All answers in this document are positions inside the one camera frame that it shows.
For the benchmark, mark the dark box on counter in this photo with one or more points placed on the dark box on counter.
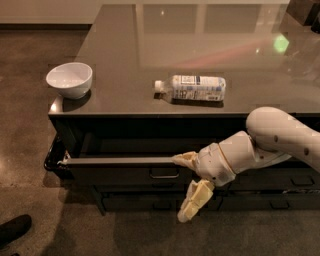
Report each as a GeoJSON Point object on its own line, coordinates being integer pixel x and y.
{"type": "Point", "coordinates": [306, 13]}

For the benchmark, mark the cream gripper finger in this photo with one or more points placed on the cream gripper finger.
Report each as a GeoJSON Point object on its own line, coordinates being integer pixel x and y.
{"type": "Point", "coordinates": [198, 194]}
{"type": "Point", "coordinates": [187, 159]}

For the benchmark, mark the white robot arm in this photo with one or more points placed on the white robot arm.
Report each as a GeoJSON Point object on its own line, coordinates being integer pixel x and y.
{"type": "Point", "coordinates": [242, 153]}

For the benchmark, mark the clear plastic water bottle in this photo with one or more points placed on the clear plastic water bottle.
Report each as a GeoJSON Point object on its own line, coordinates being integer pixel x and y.
{"type": "Point", "coordinates": [192, 87]}

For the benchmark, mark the dark counter cabinet frame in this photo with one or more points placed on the dark counter cabinet frame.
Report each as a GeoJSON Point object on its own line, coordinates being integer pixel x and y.
{"type": "Point", "coordinates": [266, 57]}

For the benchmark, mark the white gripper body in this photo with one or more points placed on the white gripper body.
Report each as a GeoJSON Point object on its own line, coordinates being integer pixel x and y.
{"type": "Point", "coordinates": [213, 164]}

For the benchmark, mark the white ceramic bowl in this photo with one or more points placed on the white ceramic bowl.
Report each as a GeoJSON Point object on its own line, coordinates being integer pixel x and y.
{"type": "Point", "coordinates": [71, 80]}

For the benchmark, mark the black bin beside cabinet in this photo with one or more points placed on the black bin beside cabinet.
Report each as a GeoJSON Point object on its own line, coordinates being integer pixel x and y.
{"type": "Point", "coordinates": [57, 152]}

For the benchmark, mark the black shoe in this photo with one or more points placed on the black shoe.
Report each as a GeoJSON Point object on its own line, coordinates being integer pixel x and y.
{"type": "Point", "coordinates": [14, 229]}

